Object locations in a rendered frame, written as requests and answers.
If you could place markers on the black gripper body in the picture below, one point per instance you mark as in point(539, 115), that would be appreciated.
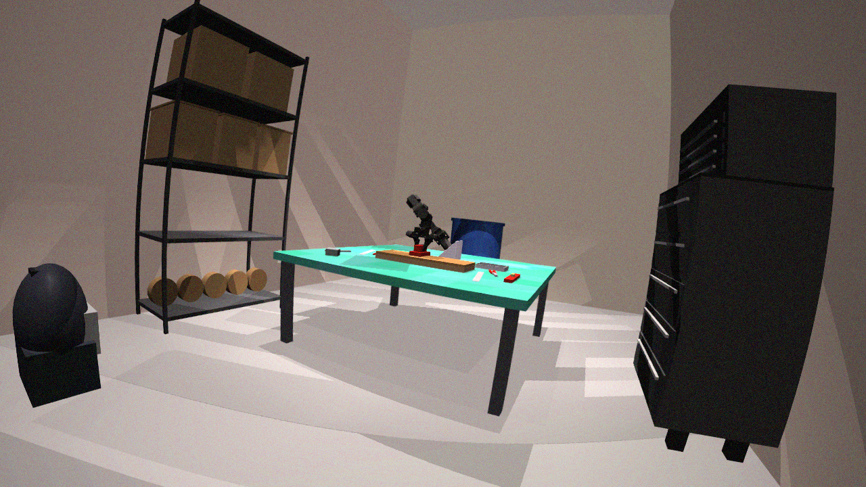
point(429, 236)

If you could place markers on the red rectangular block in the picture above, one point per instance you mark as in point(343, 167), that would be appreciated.
point(417, 251)

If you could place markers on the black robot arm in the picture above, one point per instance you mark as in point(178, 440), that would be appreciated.
point(421, 211)

